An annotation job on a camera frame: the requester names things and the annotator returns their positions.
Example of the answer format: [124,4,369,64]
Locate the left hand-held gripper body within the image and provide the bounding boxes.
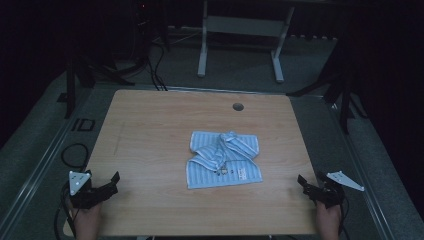
[68,170,109,210]

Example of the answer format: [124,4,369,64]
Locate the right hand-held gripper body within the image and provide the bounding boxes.
[309,170,366,210]

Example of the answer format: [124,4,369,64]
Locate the blue striped towel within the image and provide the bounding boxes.
[185,130,264,190]

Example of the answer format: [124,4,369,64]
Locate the person's left hand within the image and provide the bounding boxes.
[67,199,103,229]

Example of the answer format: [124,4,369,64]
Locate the person's right hand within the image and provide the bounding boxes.
[315,200,343,232]

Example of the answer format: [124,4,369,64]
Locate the black metal stand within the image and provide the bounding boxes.
[64,54,137,120]
[285,33,369,136]

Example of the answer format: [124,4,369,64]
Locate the dark equipment rack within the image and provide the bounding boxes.
[130,0,170,53]

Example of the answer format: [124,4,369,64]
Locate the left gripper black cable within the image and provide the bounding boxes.
[53,182,78,240]

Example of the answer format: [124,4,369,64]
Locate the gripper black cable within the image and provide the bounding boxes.
[337,196,352,240]
[53,182,78,240]

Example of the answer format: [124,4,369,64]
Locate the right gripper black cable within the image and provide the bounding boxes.
[337,196,352,240]

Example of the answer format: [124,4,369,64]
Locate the black cable loop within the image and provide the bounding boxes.
[60,142,91,169]

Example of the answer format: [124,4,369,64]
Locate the black floor cables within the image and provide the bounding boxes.
[145,41,169,92]

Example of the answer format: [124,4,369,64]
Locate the white metal desk frame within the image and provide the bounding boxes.
[196,0,296,84]

